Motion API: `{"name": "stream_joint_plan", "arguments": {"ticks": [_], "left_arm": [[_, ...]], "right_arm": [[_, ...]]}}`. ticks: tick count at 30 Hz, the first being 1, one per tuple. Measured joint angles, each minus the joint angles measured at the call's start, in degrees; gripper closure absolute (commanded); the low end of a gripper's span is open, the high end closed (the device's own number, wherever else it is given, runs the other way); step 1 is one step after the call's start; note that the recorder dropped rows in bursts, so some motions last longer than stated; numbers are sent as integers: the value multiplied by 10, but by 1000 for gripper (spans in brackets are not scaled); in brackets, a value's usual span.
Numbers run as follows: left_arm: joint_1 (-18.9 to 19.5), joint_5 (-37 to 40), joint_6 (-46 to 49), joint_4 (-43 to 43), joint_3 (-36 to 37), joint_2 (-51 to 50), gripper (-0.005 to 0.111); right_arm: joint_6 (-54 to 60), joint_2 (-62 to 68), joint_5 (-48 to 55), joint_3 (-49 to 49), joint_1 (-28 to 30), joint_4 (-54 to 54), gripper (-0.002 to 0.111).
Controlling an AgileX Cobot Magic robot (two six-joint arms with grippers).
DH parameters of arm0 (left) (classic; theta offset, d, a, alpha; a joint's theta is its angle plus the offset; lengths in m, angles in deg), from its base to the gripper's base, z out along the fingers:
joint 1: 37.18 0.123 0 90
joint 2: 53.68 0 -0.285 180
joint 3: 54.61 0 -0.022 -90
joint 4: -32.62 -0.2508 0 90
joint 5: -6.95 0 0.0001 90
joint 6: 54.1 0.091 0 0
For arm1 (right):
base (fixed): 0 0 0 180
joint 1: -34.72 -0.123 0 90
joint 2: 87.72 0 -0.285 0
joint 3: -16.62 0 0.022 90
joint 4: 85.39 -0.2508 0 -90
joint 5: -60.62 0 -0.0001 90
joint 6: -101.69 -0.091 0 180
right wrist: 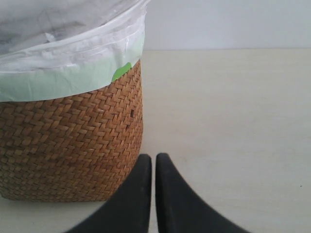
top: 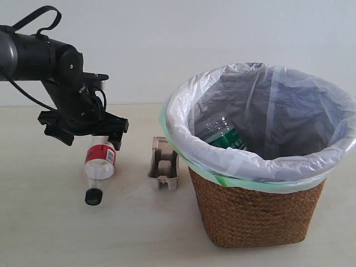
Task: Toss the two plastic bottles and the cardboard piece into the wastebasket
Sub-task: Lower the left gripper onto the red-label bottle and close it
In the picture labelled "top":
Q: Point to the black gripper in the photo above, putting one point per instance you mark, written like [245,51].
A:
[81,113]

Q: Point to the red label clear bottle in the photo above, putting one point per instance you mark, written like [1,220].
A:
[98,168]

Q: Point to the brown cardboard pulp tray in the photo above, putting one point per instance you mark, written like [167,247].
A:
[164,166]

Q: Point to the green label water bottle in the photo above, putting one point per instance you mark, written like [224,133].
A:
[220,132]

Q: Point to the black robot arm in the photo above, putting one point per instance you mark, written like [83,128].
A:
[58,66]

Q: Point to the woven wicker waste basket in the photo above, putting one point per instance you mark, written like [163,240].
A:
[234,217]

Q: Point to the white plastic bin liner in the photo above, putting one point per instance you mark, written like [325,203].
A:
[297,127]

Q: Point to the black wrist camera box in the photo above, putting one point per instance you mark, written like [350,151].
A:
[95,80]

